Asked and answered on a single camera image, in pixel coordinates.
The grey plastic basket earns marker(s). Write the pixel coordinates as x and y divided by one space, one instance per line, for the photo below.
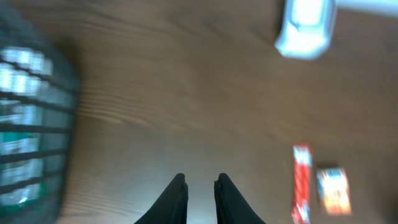
39 97

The red stick sachet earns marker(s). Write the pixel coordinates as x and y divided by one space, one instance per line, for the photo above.
302 183

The orange tissue pack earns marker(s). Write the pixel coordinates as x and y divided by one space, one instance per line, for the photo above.
333 191

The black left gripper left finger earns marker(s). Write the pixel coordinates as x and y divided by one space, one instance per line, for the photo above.
171 205

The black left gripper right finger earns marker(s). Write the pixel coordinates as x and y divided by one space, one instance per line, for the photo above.
231 206

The white barcode scanner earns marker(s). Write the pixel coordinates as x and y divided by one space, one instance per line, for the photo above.
307 28

